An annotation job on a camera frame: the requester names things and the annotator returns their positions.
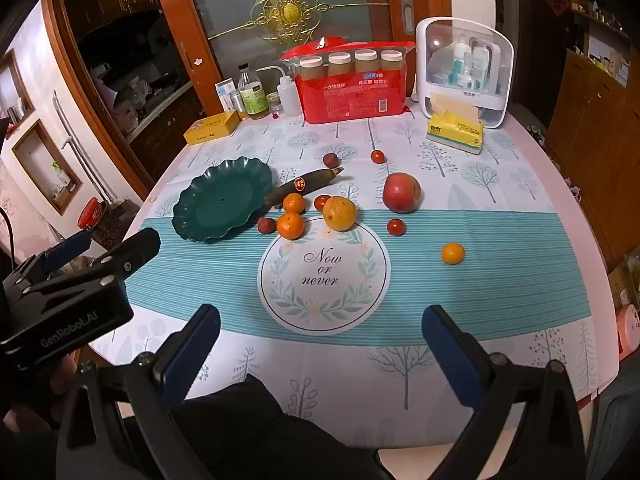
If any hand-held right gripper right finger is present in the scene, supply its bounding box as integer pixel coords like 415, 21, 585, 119
421, 304, 586, 480

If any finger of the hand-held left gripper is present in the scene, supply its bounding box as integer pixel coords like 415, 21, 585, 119
30, 227, 162, 296
7, 236, 94, 288

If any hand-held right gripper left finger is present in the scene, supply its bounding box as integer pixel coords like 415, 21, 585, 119
55, 304, 222, 480

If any green scalloped plate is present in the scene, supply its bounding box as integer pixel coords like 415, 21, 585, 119
171, 158, 273, 242

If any red apple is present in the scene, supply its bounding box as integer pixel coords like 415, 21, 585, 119
383, 172, 422, 214

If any large yellow orange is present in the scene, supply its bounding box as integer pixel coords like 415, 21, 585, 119
322, 196, 357, 232

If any red lid jar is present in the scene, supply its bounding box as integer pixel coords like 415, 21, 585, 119
77, 197, 126, 251

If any tree print tablecloth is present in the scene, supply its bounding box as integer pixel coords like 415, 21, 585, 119
90, 105, 621, 448

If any person's black-clad leg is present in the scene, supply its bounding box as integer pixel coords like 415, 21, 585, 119
125, 375, 391, 480

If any silver metal bar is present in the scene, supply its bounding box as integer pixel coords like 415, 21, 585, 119
52, 91, 108, 201

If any yellow cardboard box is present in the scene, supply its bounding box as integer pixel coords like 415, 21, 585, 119
183, 110, 240, 146

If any dark overripe banana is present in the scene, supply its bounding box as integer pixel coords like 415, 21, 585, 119
261, 166, 346, 211

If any pink plastic object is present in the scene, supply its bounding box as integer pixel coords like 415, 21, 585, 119
616, 305, 640, 361

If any silver can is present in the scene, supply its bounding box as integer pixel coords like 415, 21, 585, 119
231, 89, 251, 121

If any white blue carton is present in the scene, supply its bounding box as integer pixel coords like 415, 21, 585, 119
216, 79, 241, 111

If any green label glass bottle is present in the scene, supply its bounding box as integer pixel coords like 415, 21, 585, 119
237, 63, 269, 121

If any white squeeze bottle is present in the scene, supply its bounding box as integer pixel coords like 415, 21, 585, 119
255, 65, 301, 117

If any yellow tissue box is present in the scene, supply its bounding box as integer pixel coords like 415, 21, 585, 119
426, 92, 485, 156

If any white clear storage box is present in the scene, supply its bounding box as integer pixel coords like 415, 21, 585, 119
415, 16, 516, 130

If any red disposable cup package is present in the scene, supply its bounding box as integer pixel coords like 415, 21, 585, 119
280, 39, 418, 125

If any wooden cabinet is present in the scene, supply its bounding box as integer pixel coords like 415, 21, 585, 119
547, 47, 640, 261

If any gold door ornament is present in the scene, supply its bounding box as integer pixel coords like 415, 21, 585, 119
207, 0, 391, 43

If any white teal bottle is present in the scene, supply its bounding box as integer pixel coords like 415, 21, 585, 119
452, 42, 473, 88

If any black cable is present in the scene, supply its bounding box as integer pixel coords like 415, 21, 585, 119
0, 207, 16, 261

